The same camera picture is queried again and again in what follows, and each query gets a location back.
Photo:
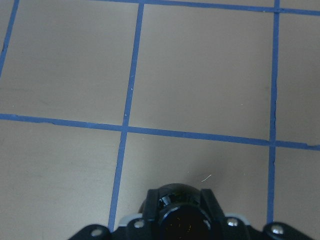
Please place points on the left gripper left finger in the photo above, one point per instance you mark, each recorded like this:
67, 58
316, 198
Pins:
151, 210

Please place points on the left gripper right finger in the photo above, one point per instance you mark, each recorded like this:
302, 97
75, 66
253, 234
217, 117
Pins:
212, 213

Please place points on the dark wine bottle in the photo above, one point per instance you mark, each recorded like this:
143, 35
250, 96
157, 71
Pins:
180, 214

